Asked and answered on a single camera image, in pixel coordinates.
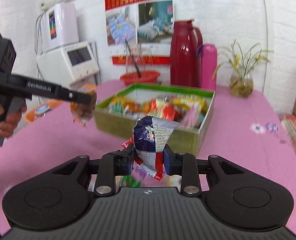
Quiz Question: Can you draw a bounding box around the dark red thermos jug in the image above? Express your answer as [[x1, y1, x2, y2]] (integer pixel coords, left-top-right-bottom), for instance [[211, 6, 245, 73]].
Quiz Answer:
[[170, 19, 203, 88]]

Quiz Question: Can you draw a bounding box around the green cardboard box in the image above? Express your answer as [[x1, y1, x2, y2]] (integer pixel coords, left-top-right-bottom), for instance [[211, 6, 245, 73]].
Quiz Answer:
[[94, 83, 215, 156]]

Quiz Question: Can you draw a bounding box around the red plastic basin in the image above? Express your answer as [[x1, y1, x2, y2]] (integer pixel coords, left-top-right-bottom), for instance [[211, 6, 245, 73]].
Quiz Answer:
[[119, 70, 160, 86]]

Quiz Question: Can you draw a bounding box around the bedding wall calendar poster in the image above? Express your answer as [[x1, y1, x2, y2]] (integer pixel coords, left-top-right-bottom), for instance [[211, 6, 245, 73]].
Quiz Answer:
[[105, 0, 175, 65]]

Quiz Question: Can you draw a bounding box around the orange plastic stool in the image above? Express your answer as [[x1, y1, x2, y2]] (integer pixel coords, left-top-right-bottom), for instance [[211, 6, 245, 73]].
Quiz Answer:
[[24, 100, 63, 124]]

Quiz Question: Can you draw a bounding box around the white water dispenser machine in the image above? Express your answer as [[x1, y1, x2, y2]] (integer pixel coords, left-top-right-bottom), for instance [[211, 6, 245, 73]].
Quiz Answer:
[[36, 41, 100, 88]]

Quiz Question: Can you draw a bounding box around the pink floral tablecloth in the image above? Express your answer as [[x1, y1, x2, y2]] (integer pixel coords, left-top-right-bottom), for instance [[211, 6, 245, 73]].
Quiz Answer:
[[0, 86, 296, 234]]

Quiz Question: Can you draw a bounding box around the clear orange pastry packet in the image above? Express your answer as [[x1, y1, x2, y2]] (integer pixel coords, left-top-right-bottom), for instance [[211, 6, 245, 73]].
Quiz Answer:
[[70, 84, 97, 127]]

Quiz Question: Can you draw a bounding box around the glass vase with plant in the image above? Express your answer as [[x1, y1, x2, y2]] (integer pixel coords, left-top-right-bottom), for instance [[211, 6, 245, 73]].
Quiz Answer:
[[212, 40, 273, 98]]

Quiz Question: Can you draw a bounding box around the white water purifier unit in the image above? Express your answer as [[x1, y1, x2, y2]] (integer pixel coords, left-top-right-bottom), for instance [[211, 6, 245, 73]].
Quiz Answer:
[[41, 3, 79, 53]]

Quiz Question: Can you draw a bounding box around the pink thermos bottle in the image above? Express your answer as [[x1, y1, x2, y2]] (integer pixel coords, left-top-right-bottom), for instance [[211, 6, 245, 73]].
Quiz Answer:
[[197, 44, 217, 90]]

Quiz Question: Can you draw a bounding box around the black stirring stick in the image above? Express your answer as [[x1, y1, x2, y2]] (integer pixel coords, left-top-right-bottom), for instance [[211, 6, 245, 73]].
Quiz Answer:
[[125, 40, 142, 78]]

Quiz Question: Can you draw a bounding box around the person's left hand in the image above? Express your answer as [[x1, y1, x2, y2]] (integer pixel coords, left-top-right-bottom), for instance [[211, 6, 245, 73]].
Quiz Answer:
[[0, 93, 28, 139]]

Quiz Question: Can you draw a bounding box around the red white chocolate ball packet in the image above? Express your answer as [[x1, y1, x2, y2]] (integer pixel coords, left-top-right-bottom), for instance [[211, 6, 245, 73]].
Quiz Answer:
[[122, 115, 179, 181]]

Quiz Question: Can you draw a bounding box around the black camera module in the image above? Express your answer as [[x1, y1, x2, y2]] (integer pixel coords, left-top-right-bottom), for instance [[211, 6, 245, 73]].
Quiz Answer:
[[0, 35, 17, 74]]

